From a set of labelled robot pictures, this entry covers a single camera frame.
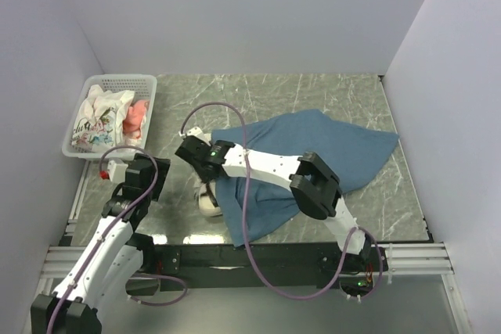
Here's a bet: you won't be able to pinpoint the cream pillow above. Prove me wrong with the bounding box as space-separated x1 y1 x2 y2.
194 181 222 217

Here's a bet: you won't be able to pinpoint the blue pillowcase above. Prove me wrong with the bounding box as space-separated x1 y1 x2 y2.
211 110 399 247

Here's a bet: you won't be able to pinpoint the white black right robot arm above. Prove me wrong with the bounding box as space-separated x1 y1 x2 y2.
175 135 371 271

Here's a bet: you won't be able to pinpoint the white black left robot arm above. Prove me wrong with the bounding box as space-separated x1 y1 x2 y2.
31 153 171 333

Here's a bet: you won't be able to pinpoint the pink cloth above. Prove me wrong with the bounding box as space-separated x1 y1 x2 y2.
122 99 150 139

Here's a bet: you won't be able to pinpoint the white printed cloth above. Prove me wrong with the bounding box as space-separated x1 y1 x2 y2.
71 84 135 153

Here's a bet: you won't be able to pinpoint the white plastic basket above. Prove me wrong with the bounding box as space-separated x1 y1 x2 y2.
62 74 157 160

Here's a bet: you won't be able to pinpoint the black base beam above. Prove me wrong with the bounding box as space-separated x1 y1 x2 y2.
129 242 389 300

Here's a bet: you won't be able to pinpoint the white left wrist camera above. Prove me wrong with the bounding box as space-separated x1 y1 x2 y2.
99 158 128 184

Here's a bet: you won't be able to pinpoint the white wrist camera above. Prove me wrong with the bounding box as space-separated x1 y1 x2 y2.
99 158 128 184
179 127 211 145

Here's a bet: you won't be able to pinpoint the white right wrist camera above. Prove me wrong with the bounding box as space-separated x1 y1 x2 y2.
179 127 211 145

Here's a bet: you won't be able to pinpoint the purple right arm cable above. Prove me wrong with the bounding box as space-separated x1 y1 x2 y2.
182 101 384 300

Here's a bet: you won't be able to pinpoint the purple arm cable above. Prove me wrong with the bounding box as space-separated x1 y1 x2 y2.
182 101 384 300
45 145 189 334

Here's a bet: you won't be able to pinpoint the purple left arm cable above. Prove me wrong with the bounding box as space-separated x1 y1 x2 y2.
45 145 189 334

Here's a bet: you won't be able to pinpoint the aluminium rail frame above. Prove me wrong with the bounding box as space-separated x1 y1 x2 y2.
23 161 472 334

